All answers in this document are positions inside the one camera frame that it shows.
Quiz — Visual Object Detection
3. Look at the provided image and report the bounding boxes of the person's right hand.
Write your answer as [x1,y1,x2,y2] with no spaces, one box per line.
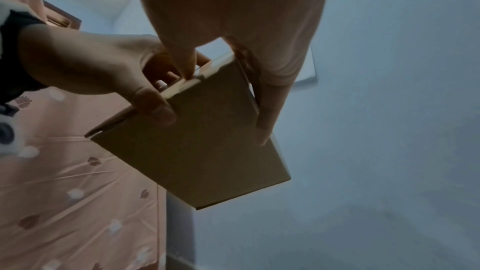
[130,0,334,147]

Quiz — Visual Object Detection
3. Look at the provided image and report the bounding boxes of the person's left hand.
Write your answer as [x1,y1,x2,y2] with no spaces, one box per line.
[17,22,212,128]

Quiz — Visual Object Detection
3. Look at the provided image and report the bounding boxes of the brown cardboard box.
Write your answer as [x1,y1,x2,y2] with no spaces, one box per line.
[83,52,293,211]

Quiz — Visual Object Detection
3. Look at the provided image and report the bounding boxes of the left wrist marker band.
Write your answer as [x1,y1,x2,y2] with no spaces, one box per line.
[0,0,49,107]

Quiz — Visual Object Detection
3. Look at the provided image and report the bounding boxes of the pink floral bedsheet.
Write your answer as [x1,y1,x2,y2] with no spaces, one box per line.
[0,0,168,270]

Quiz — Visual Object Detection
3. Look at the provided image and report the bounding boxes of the brown wooden bed frame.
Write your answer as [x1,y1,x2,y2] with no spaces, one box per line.
[41,0,83,31]

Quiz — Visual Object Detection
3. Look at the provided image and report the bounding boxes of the white paper wall note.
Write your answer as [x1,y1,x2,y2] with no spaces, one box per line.
[194,35,320,90]

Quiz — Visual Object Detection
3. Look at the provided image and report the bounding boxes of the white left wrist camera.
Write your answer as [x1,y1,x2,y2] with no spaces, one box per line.
[0,111,27,158]

